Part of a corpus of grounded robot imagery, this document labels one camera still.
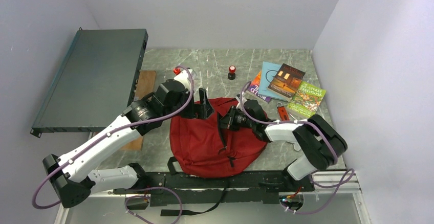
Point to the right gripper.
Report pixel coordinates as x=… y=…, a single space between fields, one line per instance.
x=228 y=122

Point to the orange handled adjustable wrench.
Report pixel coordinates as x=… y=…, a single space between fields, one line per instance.
x=285 y=117

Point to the dark house cover book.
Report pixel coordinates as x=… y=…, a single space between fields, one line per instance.
x=286 y=81

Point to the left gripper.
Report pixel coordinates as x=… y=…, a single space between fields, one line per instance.
x=194 y=111

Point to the green Treehouse book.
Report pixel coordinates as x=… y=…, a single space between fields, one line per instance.
x=306 y=100

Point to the purple Roald Dahl book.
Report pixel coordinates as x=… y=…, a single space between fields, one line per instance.
x=253 y=89

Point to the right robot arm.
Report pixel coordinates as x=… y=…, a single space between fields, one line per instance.
x=320 y=143

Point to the light blue booklet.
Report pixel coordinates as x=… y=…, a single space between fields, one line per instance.
x=269 y=70

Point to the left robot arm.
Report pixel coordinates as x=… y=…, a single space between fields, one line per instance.
x=74 y=175

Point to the wooden board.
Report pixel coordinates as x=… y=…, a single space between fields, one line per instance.
x=144 y=86

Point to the red black stamp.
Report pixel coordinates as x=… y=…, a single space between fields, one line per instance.
x=231 y=72

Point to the red backpack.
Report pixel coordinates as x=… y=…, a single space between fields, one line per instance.
x=204 y=149

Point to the dark grey rack server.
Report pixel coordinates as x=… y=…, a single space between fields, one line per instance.
x=95 y=82

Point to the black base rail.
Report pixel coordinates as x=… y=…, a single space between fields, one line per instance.
x=255 y=186

